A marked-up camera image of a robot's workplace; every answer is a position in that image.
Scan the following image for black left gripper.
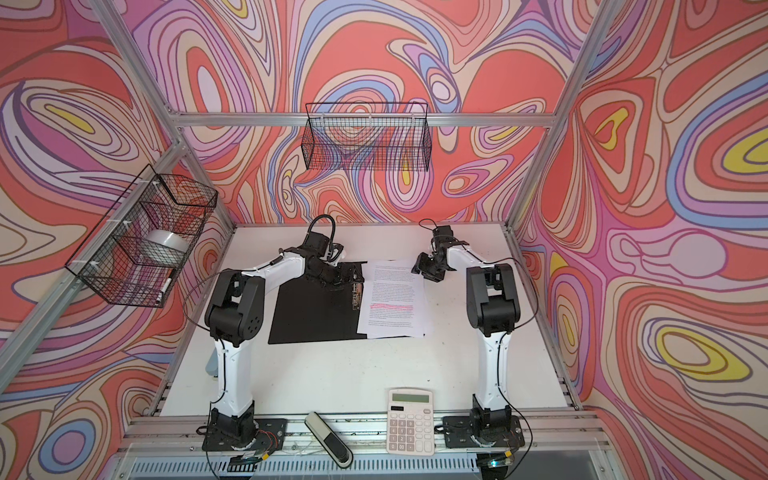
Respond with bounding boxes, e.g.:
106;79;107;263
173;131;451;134
310;261;365;292

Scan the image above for blue file folder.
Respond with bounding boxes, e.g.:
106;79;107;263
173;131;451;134
268;262;369;345

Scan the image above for printed paper files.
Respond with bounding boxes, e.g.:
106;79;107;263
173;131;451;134
357;260;432;339

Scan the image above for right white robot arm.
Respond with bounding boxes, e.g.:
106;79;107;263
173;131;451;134
412;223;522;435

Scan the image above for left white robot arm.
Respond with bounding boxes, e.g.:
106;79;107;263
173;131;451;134
204;214;357;442

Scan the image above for white desk calculator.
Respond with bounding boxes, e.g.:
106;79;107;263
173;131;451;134
386;388;435;457

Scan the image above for grey black stapler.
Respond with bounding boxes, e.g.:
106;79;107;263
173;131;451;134
304;412;354;469

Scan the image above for marker pen in basket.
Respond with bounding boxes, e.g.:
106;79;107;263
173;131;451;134
155;269;176;306

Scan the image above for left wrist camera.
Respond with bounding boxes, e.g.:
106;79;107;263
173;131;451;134
325;242;344;264

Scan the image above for black wire basket back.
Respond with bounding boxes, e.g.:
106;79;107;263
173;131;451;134
301;101;432;172

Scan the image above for black wire basket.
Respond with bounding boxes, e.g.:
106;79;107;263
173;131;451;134
301;101;432;172
65;166;218;308

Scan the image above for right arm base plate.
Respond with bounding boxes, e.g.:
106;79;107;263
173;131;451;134
442;415;527;451

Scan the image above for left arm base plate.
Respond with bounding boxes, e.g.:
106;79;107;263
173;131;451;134
202;418;288;452

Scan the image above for black wire basket left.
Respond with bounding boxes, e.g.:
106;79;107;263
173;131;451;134
65;166;218;308

